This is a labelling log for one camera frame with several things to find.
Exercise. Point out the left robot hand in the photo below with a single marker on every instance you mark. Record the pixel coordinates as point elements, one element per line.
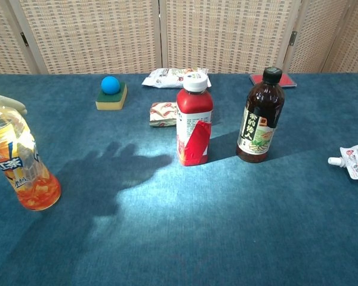
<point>16,105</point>

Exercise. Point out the iced tea bottle yellow cap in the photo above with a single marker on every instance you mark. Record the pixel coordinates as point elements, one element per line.
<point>18,155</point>

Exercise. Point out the red juice bottle white cap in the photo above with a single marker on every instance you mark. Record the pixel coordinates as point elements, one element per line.
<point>194,119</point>

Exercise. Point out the dark sauce bottle black cap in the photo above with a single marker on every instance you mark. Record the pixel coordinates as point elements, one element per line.
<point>264,101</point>

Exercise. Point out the dark screen hinge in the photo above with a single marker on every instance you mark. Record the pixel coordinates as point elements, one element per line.
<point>24,39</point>
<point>293,38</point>

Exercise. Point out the green and yellow sponge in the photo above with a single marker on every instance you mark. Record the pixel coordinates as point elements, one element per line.
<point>111,103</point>

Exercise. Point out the blue ball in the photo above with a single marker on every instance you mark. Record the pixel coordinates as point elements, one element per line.
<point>110,85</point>

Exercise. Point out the woven folding screen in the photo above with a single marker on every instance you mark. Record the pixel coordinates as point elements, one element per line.
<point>107,35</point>

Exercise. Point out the paper-wrapped box red print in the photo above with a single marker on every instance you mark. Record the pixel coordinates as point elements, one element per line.
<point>162,114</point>

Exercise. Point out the white snack bag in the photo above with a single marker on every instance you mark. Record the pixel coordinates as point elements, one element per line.
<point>161,79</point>

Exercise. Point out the blue tablecloth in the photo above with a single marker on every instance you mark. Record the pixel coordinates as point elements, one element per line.
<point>167,223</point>

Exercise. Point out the flat red box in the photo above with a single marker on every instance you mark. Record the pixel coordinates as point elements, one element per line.
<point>288,80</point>

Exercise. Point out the white spout pouch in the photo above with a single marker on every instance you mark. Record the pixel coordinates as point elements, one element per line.
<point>356,161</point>

